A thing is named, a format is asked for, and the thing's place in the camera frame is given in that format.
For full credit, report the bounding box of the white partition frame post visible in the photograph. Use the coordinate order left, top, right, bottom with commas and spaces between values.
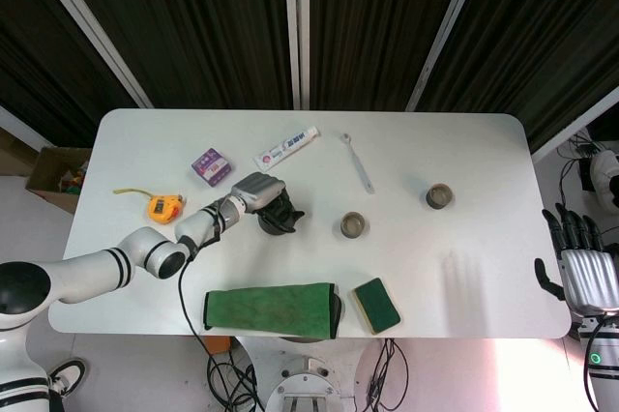
404, 0, 490, 112
296, 0, 311, 110
282, 0, 298, 110
31, 0, 155, 109

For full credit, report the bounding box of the white toothbrush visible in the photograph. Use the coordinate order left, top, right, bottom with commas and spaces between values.
339, 132, 376, 194

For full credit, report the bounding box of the white rounded object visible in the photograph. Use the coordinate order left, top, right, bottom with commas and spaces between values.
589, 149, 619, 213

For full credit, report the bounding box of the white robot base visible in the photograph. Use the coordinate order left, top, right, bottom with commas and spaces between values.
236, 334, 373, 412

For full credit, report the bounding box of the black floor cable bundle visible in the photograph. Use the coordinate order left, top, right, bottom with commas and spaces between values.
367, 337, 412, 412
555, 133, 604, 203
206, 348, 265, 412

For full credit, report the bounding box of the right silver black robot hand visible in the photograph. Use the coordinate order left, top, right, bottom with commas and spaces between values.
533, 202, 619, 316

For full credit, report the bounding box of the green yellow sponge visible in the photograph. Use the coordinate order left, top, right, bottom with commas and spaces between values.
351, 277, 402, 336

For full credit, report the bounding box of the green microfibre towel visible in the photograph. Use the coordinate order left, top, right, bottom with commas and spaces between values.
201, 280, 345, 339

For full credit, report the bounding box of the black teapot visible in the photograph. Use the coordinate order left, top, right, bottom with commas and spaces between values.
258, 191, 306, 237

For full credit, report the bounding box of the yellow tape measure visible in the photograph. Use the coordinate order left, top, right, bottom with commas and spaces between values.
113, 186, 187, 226

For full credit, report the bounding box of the black white sneaker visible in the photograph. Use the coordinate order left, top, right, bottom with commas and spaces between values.
46, 357, 88, 397

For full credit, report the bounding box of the black pleated curtain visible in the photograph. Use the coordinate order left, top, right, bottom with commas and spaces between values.
0, 0, 619, 152

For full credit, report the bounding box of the white toothpaste tube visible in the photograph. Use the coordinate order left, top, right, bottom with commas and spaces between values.
252, 126, 321, 172

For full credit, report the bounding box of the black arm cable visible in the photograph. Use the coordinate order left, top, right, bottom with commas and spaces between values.
177, 225, 223, 350

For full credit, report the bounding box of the dark cup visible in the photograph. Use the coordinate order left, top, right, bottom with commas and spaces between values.
426, 183, 457, 211
339, 211, 370, 241

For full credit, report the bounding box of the orange object under table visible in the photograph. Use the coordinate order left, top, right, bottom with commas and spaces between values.
202, 334, 232, 358

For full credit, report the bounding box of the purple white small box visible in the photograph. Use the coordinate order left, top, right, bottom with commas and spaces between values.
190, 146, 235, 189

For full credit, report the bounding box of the cardboard box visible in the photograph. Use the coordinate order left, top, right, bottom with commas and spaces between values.
24, 145, 91, 215

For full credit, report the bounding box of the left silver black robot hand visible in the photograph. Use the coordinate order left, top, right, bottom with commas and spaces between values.
230, 172, 306, 234

